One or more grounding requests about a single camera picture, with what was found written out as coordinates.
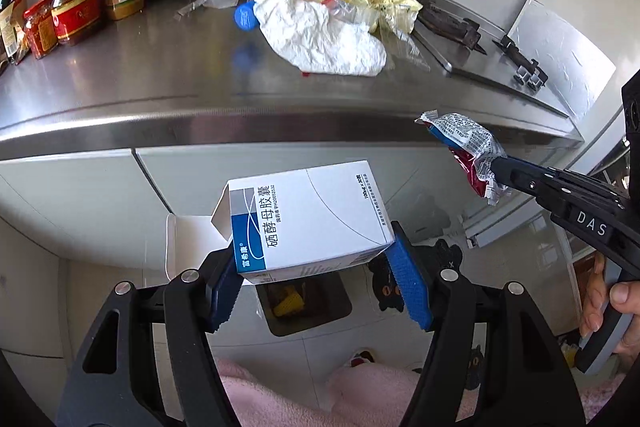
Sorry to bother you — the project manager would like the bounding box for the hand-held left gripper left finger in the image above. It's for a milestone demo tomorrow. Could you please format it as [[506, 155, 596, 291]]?
[[57, 243, 247, 427]]

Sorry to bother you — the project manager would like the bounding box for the white and blue medicine box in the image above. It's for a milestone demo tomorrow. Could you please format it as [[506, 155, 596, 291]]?
[[210, 160, 396, 286]]

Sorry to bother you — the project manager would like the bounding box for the black cat floor mat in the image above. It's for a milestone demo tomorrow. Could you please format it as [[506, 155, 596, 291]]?
[[345, 234, 486, 393]]

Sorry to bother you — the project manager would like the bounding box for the white trash bin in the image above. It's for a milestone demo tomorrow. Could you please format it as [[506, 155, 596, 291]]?
[[162, 213, 353, 339]]

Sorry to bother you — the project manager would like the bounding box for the silver snack wrapper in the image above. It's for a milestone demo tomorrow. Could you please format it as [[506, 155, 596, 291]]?
[[415, 109, 513, 206]]

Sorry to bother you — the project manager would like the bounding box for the black stove grate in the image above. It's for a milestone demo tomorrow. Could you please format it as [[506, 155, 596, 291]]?
[[417, 2, 488, 56], [492, 36, 549, 94]]

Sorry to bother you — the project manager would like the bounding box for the dark condiment bottle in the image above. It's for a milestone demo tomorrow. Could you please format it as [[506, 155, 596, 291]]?
[[0, 0, 27, 64]]

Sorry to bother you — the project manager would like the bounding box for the small red lid jar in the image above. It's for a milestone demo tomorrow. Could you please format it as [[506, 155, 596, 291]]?
[[22, 0, 59, 60]]

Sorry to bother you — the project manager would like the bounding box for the white plastic bag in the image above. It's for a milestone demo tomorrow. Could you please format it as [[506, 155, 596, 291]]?
[[252, 0, 388, 76]]

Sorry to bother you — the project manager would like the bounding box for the large red lid jar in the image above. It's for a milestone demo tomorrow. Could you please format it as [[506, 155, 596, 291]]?
[[50, 0, 107, 46]]

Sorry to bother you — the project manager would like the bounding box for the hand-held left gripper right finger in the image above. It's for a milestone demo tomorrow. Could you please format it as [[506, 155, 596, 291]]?
[[387, 221, 587, 427]]

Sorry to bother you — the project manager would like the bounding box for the pink fleece robe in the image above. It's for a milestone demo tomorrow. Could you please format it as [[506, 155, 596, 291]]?
[[215, 356, 478, 427]]

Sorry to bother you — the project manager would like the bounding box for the yellow food scrap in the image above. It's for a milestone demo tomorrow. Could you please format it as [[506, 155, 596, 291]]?
[[270, 284, 307, 319]]

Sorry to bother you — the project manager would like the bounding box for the clear plastic film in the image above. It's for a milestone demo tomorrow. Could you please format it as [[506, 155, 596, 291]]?
[[372, 24, 432, 72]]

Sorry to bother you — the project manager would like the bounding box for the person's right hand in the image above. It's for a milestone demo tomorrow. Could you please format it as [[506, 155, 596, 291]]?
[[580, 253, 640, 356]]

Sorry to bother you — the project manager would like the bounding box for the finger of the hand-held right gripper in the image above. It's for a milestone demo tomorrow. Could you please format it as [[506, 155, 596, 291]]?
[[491, 157, 627, 211], [504, 157, 572, 176]]

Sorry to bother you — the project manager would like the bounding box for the white base cabinet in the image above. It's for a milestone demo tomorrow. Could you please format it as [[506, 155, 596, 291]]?
[[0, 127, 586, 268]]

